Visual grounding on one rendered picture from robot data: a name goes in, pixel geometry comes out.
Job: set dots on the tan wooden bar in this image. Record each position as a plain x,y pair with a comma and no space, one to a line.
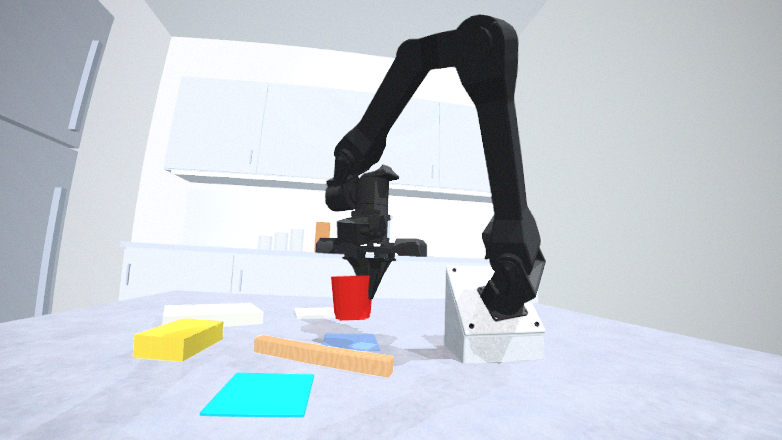
346,359

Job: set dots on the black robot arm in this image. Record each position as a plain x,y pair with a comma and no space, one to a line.
484,52

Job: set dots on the yellow rectangular block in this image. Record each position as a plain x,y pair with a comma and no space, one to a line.
177,341

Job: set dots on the red cup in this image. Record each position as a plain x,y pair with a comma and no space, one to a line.
350,297

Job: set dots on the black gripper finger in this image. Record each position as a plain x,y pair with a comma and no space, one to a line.
378,267
360,265

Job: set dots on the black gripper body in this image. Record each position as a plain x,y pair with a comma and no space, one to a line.
411,247

